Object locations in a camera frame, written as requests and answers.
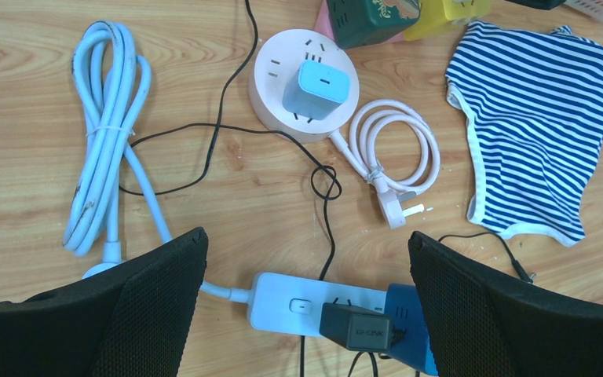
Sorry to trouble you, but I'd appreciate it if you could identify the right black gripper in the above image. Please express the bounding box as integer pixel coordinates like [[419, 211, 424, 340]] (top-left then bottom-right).
[[507, 0, 565, 10]]

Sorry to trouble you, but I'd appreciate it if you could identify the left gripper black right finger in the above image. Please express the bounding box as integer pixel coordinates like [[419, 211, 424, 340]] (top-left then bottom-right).
[[407, 231, 603, 376]]

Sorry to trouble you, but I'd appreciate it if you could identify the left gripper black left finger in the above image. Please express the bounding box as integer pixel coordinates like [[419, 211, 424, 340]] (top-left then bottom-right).
[[0, 227, 209, 376]]

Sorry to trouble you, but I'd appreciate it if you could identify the blue cube charger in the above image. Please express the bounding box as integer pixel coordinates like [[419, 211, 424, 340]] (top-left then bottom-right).
[[384, 284, 438, 376]]

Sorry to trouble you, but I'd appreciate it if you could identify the yellow power adapter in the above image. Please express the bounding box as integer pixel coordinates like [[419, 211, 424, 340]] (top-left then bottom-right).
[[402, 0, 492, 42]]

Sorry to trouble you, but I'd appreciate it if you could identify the black adapter with cable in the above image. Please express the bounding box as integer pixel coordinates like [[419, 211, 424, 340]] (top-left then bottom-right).
[[239, 124, 538, 377]]

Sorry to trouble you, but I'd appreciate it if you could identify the light blue power strip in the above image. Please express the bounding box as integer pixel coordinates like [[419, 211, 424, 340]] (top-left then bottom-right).
[[247, 272, 386, 337]]

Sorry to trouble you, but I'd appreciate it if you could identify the dark green cube charger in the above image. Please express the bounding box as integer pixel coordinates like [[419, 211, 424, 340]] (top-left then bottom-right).
[[325, 0, 421, 49]]

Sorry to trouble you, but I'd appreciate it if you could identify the pink triangular power strip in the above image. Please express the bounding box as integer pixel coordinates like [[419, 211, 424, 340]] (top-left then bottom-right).
[[313, 1, 405, 45]]

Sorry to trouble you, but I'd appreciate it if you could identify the light blue small charger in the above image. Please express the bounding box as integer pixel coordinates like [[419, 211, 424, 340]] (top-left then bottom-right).
[[282, 60, 350, 120]]

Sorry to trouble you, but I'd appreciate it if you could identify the pink round power strip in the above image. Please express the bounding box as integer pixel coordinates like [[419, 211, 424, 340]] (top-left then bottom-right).
[[249, 29, 360, 143]]

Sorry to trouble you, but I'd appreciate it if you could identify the blue striped shirt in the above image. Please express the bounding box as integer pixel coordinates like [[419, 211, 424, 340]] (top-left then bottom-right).
[[445, 20, 603, 247]]

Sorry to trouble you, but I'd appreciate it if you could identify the pink coiled cable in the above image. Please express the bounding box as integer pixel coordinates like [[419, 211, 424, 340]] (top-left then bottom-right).
[[328, 98, 442, 231]]

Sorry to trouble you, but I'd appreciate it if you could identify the light blue power cord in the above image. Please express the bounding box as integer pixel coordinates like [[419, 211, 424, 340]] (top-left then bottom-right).
[[62, 20, 256, 306]]

